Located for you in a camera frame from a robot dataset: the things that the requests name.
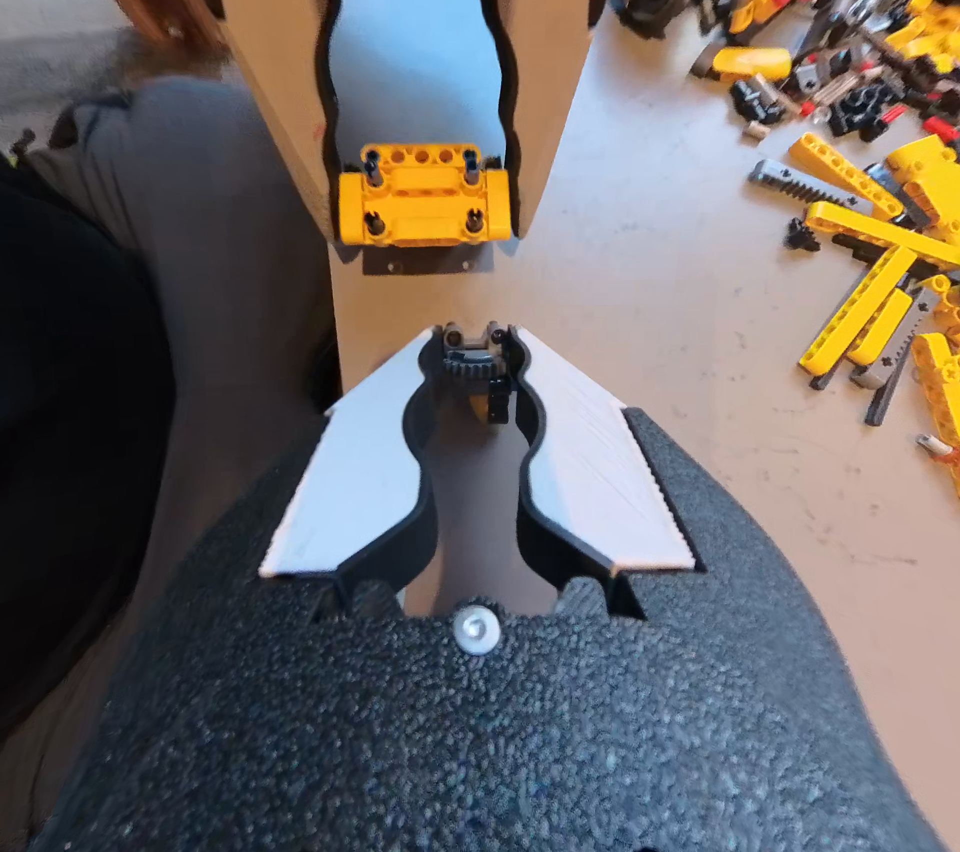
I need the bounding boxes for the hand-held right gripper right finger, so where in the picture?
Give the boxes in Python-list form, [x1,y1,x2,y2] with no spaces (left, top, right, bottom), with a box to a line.
[508,324,699,594]

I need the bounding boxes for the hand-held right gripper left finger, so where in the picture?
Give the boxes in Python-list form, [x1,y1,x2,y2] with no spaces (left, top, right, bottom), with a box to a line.
[258,325,444,587]

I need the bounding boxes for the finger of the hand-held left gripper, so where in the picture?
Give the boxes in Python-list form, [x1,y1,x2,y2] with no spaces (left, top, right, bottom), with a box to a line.
[466,0,599,240]
[201,0,346,240]

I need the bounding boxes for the grey gear block assembly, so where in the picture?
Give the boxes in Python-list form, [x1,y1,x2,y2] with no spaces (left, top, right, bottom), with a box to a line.
[437,321,519,426]

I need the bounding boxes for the yellow frame block assembly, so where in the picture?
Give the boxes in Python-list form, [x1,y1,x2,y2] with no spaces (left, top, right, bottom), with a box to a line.
[336,143,515,277]

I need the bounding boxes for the light grey desk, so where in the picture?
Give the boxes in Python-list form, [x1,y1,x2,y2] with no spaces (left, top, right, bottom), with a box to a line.
[326,0,960,823]

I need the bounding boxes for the yellow curved panel piece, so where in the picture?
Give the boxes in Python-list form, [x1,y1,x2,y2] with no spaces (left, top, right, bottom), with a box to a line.
[690,45,794,83]

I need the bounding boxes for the grey toothed rack piece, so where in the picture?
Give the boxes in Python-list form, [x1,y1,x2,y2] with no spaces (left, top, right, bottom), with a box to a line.
[748,158,875,217]

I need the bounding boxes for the person's black top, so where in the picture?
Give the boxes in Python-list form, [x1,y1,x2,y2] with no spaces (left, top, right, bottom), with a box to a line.
[0,154,177,741]

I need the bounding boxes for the pile of loose building pieces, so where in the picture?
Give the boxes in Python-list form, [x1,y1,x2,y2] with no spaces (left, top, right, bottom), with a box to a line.
[690,0,960,493]

